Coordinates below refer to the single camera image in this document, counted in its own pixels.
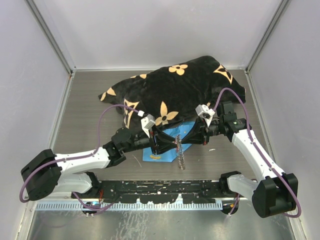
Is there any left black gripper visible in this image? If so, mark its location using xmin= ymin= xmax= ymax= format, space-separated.
xmin=122 ymin=124 xmax=177 ymax=155

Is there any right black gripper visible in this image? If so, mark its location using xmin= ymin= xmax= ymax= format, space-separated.
xmin=181 ymin=115 xmax=224 ymax=145

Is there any large metal keyring with rings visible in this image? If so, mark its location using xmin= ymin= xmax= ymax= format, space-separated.
xmin=175 ymin=134 xmax=186 ymax=170

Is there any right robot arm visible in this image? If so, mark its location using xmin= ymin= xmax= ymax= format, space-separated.
xmin=181 ymin=101 xmax=301 ymax=218

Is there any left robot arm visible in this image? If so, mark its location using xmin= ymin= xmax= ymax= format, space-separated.
xmin=19 ymin=127 xmax=177 ymax=203

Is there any blue cartoon print cloth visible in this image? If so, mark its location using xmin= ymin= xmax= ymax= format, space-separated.
xmin=141 ymin=121 xmax=198 ymax=163

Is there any black floral plush pillow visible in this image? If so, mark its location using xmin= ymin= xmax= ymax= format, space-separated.
xmin=98 ymin=55 xmax=246 ymax=135

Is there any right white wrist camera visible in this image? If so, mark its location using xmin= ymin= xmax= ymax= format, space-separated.
xmin=195 ymin=104 xmax=215 ymax=127

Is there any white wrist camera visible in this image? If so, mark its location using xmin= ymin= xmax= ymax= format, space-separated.
xmin=140 ymin=114 xmax=155 ymax=138
xmin=195 ymin=104 xmax=215 ymax=127

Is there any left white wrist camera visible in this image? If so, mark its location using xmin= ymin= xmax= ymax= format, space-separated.
xmin=140 ymin=114 xmax=155 ymax=138

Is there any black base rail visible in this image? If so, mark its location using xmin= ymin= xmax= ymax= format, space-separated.
xmin=77 ymin=180 xmax=237 ymax=204

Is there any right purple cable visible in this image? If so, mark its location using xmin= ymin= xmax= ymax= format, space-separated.
xmin=213 ymin=87 xmax=303 ymax=219

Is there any white slotted cable duct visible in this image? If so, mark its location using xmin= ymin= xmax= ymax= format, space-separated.
xmin=35 ymin=199 xmax=223 ymax=211

